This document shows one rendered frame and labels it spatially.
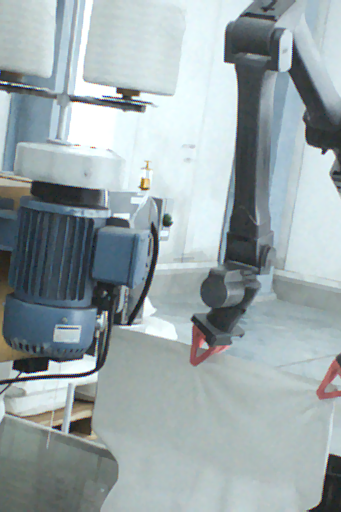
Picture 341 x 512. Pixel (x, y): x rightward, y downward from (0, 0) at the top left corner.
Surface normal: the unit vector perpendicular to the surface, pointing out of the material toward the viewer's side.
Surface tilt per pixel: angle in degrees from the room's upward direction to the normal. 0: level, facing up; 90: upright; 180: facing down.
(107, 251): 90
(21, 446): 90
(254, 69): 108
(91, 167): 91
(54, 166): 90
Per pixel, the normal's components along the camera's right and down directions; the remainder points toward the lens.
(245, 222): -0.58, 0.31
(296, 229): -0.53, 0.02
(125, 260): -0.15, 0.09
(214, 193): 0.83, 0.18
